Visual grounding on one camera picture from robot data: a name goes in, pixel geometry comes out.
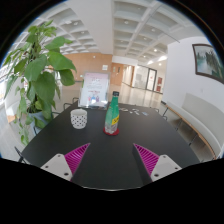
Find clear acrylic sign stand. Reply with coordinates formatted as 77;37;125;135
78;70;111;110

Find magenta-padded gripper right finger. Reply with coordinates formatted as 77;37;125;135
131;142;183;186

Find white long bench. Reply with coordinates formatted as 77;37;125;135
162;92;224;159

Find dark framed wall picture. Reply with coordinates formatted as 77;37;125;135
192;43;224;84

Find white dotted cup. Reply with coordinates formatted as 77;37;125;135
69;108;88;130

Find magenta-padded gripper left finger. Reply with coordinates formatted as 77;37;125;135
39;142;92;183

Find recessed ceiling lights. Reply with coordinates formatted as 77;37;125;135
66;18;168;64

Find green leafy potted plant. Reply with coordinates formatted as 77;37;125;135
3;19;78;146

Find green plastic drink bottle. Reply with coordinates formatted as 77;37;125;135
104;90;121;135

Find flat round red coaster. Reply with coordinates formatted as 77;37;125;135
102;126;121;137

